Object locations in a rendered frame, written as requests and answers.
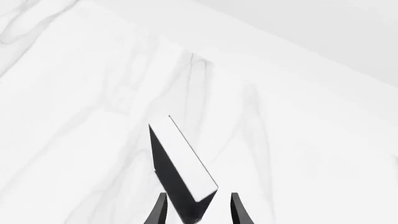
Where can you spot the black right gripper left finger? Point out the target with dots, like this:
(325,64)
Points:
(158,212)

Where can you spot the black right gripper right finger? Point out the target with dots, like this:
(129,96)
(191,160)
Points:
(240,212)

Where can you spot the black book with white pages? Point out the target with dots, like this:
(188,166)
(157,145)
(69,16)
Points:
(186,177)

